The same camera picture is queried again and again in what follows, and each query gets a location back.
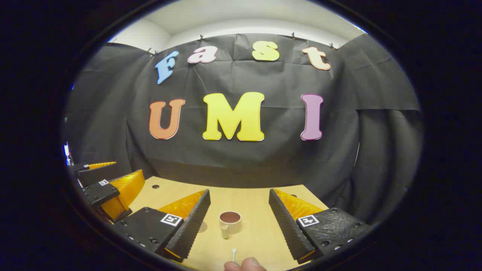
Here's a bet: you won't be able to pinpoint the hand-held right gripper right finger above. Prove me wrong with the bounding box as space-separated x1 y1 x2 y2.
268 188 371 264

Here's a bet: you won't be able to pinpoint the cream cup with brown inside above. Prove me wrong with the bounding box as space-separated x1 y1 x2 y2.
219 211 242 239

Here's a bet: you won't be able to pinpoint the wooden desktop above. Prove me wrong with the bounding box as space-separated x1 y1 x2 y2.
126 176 330 271

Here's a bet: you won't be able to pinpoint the black backdrop cloth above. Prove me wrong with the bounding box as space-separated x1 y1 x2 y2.
64 33 424 226

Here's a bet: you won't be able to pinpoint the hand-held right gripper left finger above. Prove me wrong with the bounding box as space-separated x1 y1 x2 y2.
113 189 211 263

